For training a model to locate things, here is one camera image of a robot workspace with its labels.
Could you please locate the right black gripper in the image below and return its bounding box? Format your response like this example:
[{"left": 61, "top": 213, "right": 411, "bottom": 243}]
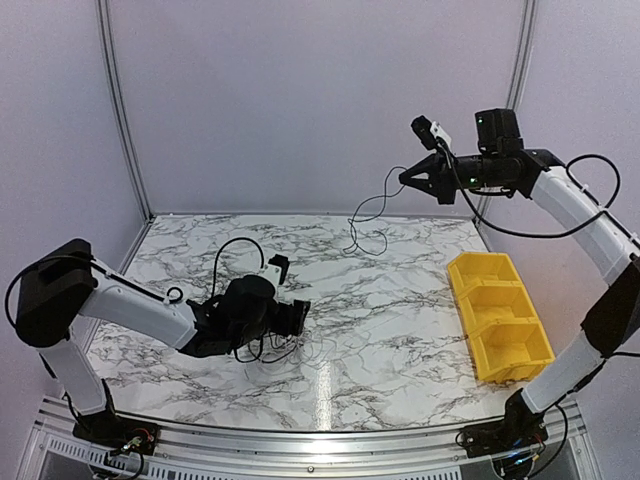
[{"left": 400, "top": 147, "right": 511, "bottom": 204}]

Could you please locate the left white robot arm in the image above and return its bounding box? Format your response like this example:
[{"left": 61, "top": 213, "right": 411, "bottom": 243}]
[{"left": 4, "top": 239, "right": 311, "bottom": 445}]

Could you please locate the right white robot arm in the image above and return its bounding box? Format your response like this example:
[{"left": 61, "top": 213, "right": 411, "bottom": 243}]
[{"left": 399, "top": 109, "right": 639, "bottom": 448}]

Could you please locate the yellow three-compartment bin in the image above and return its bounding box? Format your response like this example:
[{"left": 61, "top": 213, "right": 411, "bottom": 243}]
[{"left": 447, "top": 252, "right": 555, "bottom": 384}]

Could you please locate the right arm black hose cable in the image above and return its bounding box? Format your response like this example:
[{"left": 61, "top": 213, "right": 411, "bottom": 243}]
[{"left": 439, "top": 134, "right": 624, "bottom": 239}]

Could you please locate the arm black hose cable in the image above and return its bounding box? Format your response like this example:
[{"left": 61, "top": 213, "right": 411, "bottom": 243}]
[
  {"left": 439, "top": 134, "right": 624, "bottom": 239},
  {"left": 209, "top": 236, "right": 269, "bottom": 365}
]

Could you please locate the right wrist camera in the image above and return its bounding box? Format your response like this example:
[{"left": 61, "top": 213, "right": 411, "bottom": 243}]
[{"left": 411, "top": 116, "right": 452, "bottom": 151}]

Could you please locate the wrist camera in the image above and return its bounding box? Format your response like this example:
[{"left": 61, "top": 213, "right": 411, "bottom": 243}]
[
  {"left": 258, "top": 254, "right": 290, "bottom": 288},
  {"left": 411, "top": 116, "right": 452, "bottom": 151}
]

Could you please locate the left arm black hose cable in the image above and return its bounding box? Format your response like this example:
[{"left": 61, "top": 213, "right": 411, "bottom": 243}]
[{"left": 209, "top": 236, "right": 269, "bottom": 365}]

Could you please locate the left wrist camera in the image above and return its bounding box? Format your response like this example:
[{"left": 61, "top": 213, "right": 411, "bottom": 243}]
[{"left": 258, "top": 254, "right": 290, "bottom": 288}]

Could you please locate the right aluminium frame post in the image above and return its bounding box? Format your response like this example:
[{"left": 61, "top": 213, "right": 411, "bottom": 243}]
[{"left": 474, "top": 0, "right": 539, "bottom": 216}]

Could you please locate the aluminium frame post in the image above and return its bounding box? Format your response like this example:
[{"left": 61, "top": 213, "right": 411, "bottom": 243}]
[
  {"left": 474, "top": 0, "right": 539, "bottom": 216},
  {"left": 95, "top": 0, "right": 154, "bottom": 223}
]

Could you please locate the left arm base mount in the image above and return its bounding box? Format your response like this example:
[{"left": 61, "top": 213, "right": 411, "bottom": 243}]
[{"left": 68, "top": 380, "right": 160, "bottom": 455}]

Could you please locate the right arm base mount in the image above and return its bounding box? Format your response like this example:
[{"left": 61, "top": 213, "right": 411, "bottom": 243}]
[{"left": 455, "top": 389, "right": 548, "bottom": 458}]

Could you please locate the front aluminium rail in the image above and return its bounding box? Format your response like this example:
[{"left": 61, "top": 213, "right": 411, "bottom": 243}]
[{"left": 19, "top": 394, "right": 601, "bottom": 480}]

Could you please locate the left aluminium frame post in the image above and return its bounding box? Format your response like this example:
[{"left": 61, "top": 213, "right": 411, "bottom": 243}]
[{"left": 95, "top": 0, "right": 154, "bottom": 223}]

